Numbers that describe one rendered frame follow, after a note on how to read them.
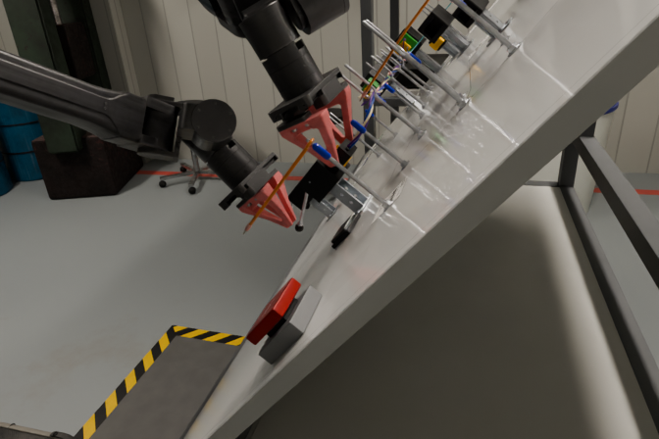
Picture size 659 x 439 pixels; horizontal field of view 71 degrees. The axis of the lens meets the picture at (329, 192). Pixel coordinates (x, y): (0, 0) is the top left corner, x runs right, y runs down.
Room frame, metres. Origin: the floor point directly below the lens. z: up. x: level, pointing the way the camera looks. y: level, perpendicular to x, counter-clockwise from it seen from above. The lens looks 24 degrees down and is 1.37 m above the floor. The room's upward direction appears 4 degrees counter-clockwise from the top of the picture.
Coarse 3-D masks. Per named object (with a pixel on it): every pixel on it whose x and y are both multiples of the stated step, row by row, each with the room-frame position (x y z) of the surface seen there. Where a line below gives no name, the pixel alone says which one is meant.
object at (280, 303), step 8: (288, 280) 0.37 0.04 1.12; (296, 280) 0.37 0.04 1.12; (288, 288) 0.36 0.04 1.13; (296, 288) 0.36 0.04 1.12; (280, 296) 0.34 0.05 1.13; (288, 296) 0.35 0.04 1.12; (272, 304) 0.35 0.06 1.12; (280, 304) 0.33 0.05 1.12; (288, 304) 0.34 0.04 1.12; (264, 312) 0.35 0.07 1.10; (272, 312) 0.33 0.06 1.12; (280, 312) 0.33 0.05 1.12; (288, 312) 0.34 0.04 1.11; (256, 320) 0.36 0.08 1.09; (264, 320) 0.33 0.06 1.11; (272, 320) 0.33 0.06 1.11; (280, 320) 0.33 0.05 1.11; (256, 328) 0.33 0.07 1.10; (264, 328) 0.33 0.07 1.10; (272, 328) 0.34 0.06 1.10; (248, 336) 0.33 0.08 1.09; (256, 336) 0.33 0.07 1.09; (256, 344) 0.33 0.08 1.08
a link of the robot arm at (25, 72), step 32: (0, 64) 0.50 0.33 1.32; (32, 64) 0.53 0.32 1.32; (0, 96) 0.51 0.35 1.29; (32, 96) 0.52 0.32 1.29; (64, 96) 0.54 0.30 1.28; (96, 96) 0.57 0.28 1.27; (128, 96) 0.61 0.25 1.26; (96, 128) 0.58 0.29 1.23; (128, 128) 0.59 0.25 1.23; (160, 128) 0.63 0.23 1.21
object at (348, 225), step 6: (354, 216) 0.53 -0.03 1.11; (360, 216) 0.53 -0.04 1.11; (348, 222) 0.52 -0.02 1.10; (354, 222) 0.52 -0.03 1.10; (342, 228) 0.51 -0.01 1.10; (348, 228) 0.51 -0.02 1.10; (336, 234) 0.52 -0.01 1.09; (342, 234) 0.51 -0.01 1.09; (348, 234) 0.50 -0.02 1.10; (336, 240) 0.51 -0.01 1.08; (342, 240) 0.51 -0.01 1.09; (336, 246) 0.51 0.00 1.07
